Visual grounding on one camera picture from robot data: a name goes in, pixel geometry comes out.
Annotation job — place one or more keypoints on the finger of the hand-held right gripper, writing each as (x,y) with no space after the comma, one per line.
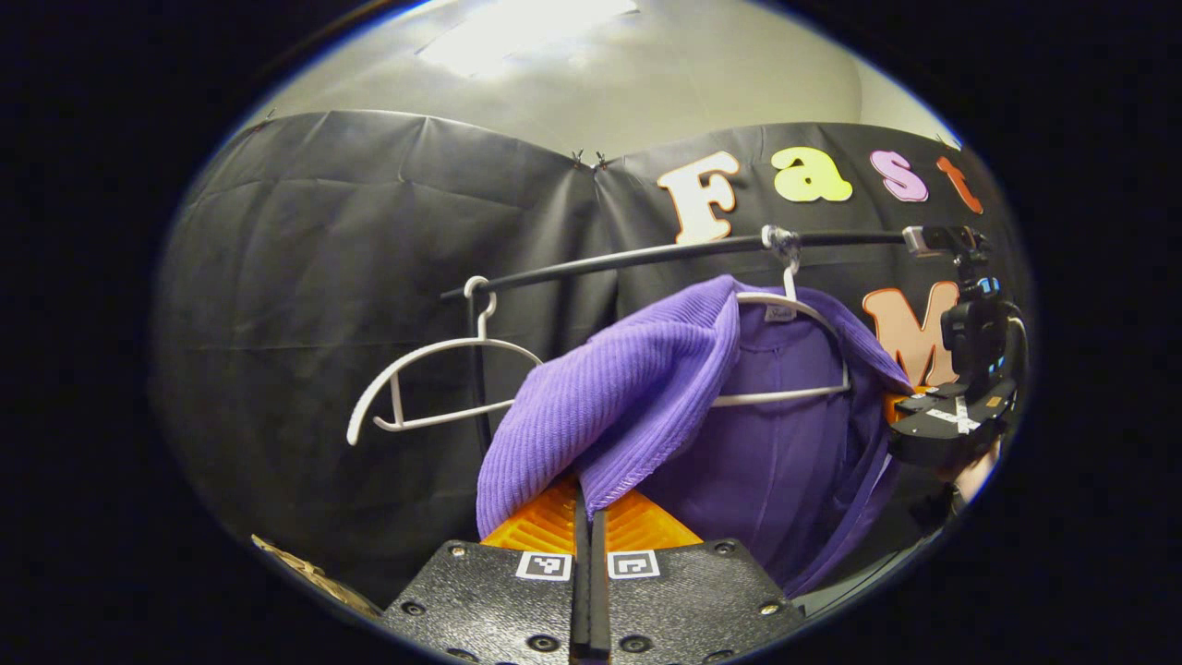
(905,408)

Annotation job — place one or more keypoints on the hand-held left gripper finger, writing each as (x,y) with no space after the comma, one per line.
(581,591)
(600,600)

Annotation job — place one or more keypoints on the white plastic hanger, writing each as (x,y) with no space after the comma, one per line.
(443,416)

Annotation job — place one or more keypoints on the black clothes rack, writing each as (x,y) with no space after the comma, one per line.
(646,256)

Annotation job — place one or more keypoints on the white hanger tied to rail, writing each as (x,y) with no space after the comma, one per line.
(785,395)

